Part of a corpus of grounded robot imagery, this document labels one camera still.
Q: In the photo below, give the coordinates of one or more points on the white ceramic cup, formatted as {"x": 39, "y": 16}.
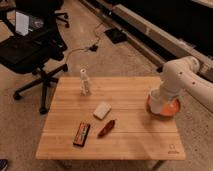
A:
{"x": 155, "y": 102}

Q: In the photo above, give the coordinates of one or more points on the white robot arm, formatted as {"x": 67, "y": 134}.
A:
{"x": 182, "y": 74}

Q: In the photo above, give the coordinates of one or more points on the orange ceramic bowl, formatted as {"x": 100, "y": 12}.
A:
{"x": 170, "y": 108}

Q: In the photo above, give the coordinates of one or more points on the small white bottle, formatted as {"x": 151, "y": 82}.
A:
{"x": 85, "y": 82}

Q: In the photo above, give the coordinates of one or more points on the white sponge block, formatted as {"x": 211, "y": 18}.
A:
{"x": 102, "y": 110}

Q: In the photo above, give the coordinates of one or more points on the red chili pepper toy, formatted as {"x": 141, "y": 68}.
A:
{"x": 108, "y": 127}

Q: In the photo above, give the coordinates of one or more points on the black floor plate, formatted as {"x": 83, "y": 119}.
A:
{"x": 115, "y": 35}

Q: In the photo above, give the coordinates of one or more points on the black orange candy bar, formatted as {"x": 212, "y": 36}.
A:
{"x": 81, "y": 135}

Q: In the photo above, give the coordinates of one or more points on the black office chair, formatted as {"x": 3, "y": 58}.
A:
{"x": 29, "y": 53}

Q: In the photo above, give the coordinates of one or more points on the white paper on chair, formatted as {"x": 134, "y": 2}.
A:
{"x": 21, "y": 23}

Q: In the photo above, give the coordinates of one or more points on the dark object floor corner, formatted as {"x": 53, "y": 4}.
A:
{"x": 3, "y": 164}

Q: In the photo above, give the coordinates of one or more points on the long aluminium rail beam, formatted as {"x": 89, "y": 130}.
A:
{"x": 175, "y": 46}

